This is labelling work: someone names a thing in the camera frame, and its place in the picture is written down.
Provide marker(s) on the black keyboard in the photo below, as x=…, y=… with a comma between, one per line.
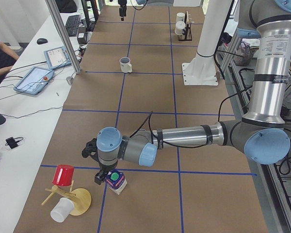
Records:
x=72, y=25

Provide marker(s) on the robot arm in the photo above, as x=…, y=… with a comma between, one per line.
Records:
x=143, y=3
x=259, y=134

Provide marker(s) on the small black adapter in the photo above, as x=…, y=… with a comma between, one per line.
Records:
x=13, y=142

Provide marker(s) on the black wire mug rack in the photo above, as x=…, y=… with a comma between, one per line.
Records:
x=187, y=34

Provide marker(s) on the black computer mouse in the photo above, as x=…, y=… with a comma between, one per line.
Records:
x=41, y=41

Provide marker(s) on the teach pendant far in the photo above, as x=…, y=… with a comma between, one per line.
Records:
x=57, y=57

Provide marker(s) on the black power box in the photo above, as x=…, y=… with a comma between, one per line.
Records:
x=82, y=36

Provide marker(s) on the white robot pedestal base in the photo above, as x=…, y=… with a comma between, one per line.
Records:
x=201, y=69

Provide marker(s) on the white HOME mug on rack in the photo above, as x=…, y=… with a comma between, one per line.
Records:
x=180, y=17

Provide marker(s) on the teach pendant near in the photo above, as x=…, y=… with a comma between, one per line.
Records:
x=34, y=81

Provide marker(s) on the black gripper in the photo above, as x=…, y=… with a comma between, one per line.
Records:
x=106, y=168
x=122, y=10

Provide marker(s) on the teach pendant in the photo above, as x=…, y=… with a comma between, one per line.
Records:
x=57, y=57
x=34, y=81

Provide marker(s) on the red plastic cup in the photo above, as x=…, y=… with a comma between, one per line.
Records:
x=63, y=175

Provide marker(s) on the aluminium frame post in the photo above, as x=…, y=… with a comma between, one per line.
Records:
x=60, y=27

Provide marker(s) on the white plastic cup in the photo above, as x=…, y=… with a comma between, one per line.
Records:
x=62, y=209

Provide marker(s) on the white ribbed HOME mug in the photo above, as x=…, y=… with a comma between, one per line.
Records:
x=125, y=65

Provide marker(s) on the milk carton green cap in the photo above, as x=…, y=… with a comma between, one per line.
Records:
x=116, y=181

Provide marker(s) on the wooden cup tree stand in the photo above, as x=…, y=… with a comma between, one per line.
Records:
x=81, y=198

